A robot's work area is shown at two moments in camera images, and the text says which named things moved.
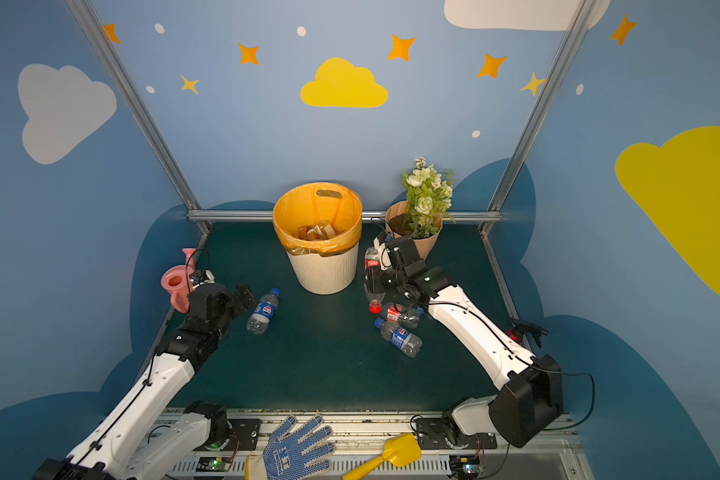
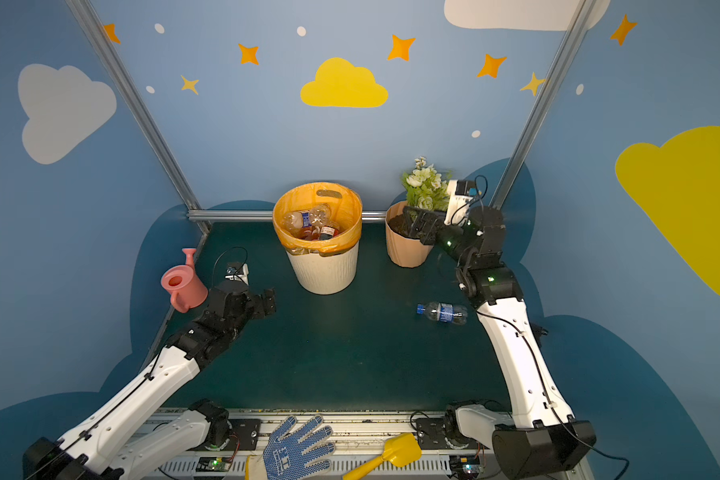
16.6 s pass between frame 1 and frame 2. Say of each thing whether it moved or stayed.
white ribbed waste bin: stayed
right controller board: stayed
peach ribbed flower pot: stayed
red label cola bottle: moved
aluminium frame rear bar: stayed
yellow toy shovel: stayed
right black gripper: moved
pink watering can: stayed
